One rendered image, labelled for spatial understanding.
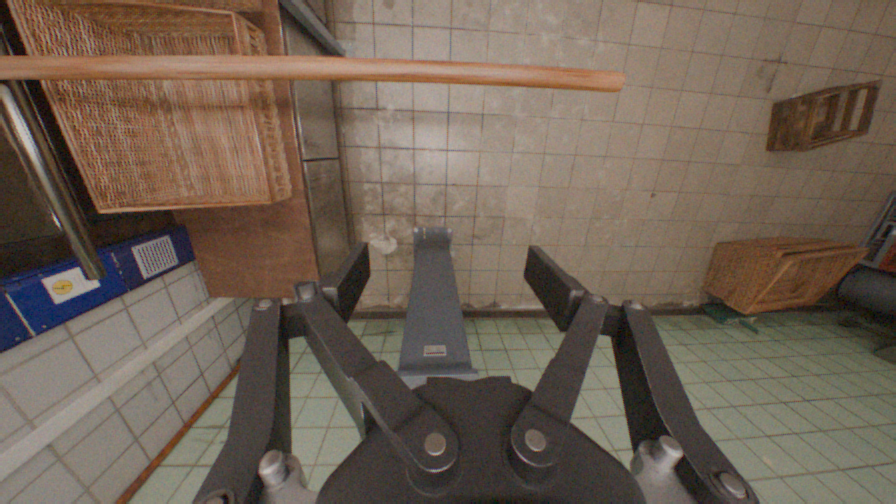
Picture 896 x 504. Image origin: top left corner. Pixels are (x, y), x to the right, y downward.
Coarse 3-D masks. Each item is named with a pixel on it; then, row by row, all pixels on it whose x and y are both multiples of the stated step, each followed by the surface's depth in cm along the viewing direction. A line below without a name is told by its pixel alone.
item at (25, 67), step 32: (0, 64) 34; (32, 64) 34; (64, 64) 34; (96, 64) 35; (128, 64) 35; (160, 64) 35; (192, 64) 36; (224, 64) 36; (256, 64) 36; (288, 64) 37; (320, 64) 37; (352, 64) 37; (384, 64) 37; (416, 64) 38; (448, 64) 38; (480, 64) 39; (512, 64) 39
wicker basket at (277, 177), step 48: (48, 0) 60; (96, 0) 60; (48, 48) 62; (96, 48) 70; (144, 48) 80; (192, 48) 82; (240, 48) 72; (48, 96) 63; (96, 96) 72; (144, 96) 82; (192, 96) 88; (240, 96) 88; (96, 144) 73; (144, 144) 83; (192, 144) 93; (240, 144) 94; (96, 192) 74; (144, 192) 85; (192, 192) 99; (240, 192) 100; (288, 192) 99
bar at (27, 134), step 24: (288, 0) 79; (312, 24) 95; (0, 48) 37; (336, 48) 120; (0, 96) 37; (24, 96) 39; (24, 120) 40; (24, 144) 40; (48, 168) 42; (48, 192) 43; (72, 216) 46; (72, 240) 46; (96, 264) 49
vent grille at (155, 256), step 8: (160, 240) 94; (168, 240) 97; (136, 248) 86; (144, 248) 88; (152, 248) 91; (160, 248) 94; (168, 248) 97; (136, 256) 86; (144, 256) 88; (152, 256) 91; (160, 256) 94; (168, 256) 98; (144, 264) 89; (152, 264) 91; (160, 264) 94; (168, 264) 98; (144, 272) 88; (152, 272) 91
